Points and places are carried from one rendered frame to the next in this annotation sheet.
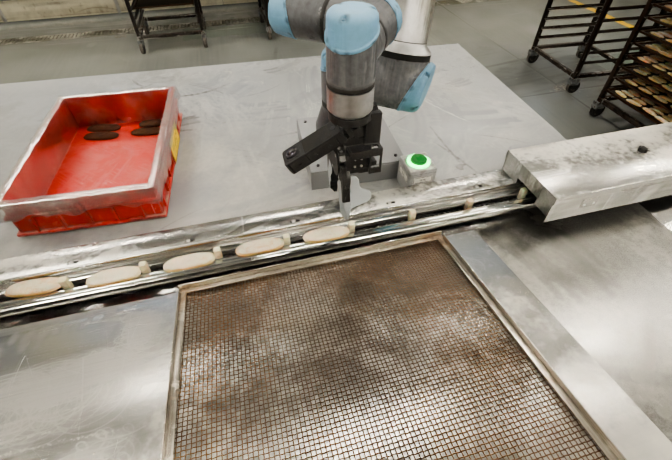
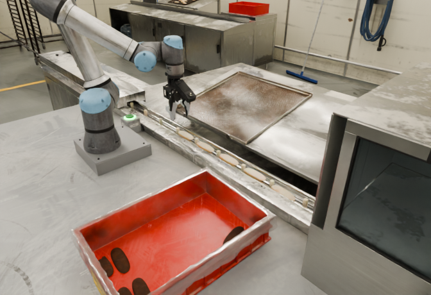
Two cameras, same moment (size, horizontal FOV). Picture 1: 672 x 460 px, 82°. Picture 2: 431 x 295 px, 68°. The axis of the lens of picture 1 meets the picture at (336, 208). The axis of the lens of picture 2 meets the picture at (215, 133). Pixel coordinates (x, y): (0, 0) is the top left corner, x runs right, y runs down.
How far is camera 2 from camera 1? 1.62 m
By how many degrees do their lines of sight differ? 88
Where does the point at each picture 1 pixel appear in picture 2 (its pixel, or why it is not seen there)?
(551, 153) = not seen: hidden behind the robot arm
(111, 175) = (190, 240)
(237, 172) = (151, 185)
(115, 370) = (281, 136)
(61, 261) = (265, 190)
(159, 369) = (271, 129)
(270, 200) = (168, 163)
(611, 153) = not seen: hidden behind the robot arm
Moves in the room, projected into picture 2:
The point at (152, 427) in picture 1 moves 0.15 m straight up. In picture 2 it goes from (283, 120) to (287, 90)
